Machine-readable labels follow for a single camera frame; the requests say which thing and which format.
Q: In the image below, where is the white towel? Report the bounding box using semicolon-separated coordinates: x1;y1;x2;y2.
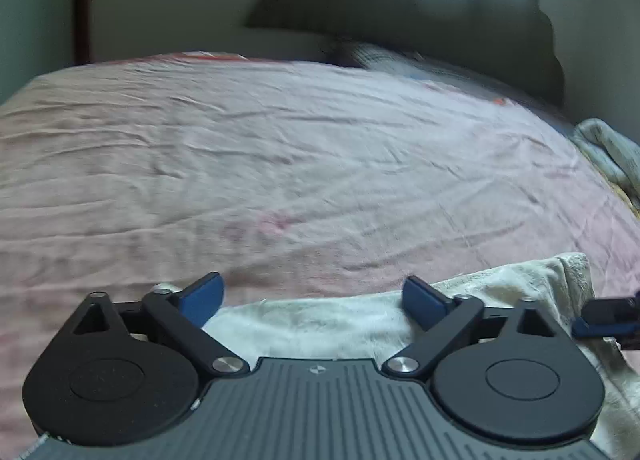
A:
202;252;640;460

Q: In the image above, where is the pale patterned cloth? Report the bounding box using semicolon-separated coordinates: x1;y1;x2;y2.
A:
571;118;640;215

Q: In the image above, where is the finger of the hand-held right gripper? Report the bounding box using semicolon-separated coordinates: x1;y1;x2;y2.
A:
571;289;640;341

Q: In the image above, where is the pink bed sheet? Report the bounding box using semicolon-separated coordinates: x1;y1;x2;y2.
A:
0;52;640;460

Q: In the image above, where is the patterned pillow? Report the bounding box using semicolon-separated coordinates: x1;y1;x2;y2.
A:
322;38;501;85

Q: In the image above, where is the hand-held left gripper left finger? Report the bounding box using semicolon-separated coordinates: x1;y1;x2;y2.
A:
72;272;251;379

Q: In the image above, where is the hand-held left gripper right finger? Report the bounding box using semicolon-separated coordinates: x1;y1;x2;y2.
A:
382;276;573;382

